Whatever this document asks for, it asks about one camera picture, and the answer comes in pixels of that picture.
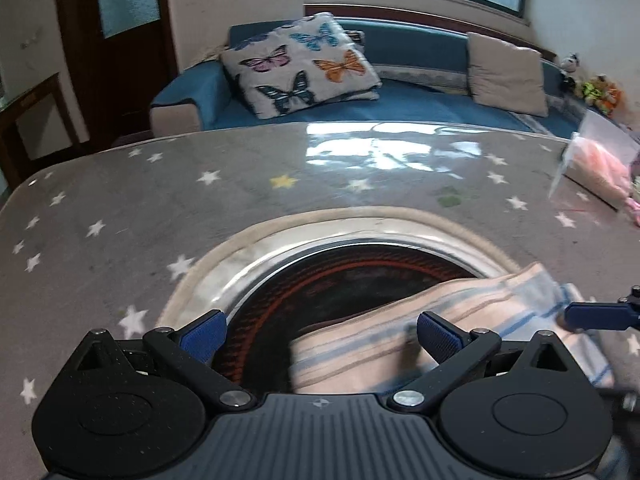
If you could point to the blue sofa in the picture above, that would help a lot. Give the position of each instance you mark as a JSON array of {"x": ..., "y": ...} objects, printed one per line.
[{"x": 430, "y": 100}]

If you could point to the yellow orange plush toy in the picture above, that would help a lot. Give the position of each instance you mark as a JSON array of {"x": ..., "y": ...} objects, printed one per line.
[{"x": 600, "y": 92}]

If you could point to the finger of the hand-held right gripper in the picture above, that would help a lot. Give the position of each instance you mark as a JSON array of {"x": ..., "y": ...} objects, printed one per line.
[{"x": 597, "y": 316}]

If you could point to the black white plush toy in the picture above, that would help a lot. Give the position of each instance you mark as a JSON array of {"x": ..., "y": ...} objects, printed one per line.
[{"x": 571, "y": 64}]

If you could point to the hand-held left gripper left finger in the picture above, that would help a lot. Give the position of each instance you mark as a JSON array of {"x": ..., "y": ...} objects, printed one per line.
[{"x": 202, "y": 336}]

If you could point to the blue beige striped shirt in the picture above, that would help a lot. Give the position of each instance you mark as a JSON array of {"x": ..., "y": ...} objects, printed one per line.
[{"x": 360, "y": 342}]

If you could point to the butterfly print pillow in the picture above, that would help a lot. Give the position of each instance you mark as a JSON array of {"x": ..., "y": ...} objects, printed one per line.
[{"x": 300, "y": 65}]

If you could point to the beige cushion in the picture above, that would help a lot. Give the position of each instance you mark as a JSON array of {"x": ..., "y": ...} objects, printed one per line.
[{"x": 507, "y": 75}]

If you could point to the grey star-print tablecloth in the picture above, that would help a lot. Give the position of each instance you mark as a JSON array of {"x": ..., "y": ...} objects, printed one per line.
[{"x": 125, "y": 195}]

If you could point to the round black built-in cooktop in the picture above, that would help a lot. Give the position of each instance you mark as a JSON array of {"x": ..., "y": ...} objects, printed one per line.
[{"x": 330, "y": 280}]

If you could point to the clear bag with pink contents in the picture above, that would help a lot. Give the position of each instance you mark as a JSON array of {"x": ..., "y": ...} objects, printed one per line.
[{"x": 597, "y": 165}]

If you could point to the dark wooden door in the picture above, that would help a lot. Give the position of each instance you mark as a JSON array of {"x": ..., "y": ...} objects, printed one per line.
[{"x": 135, "y": 60}]

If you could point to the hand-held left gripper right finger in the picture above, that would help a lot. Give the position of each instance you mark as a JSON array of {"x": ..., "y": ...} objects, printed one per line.
[{"x": 440, "y": 336}]

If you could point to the wooden side table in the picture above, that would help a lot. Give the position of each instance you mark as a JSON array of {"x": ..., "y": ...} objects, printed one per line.
[{"x": 30, "y": 110}]

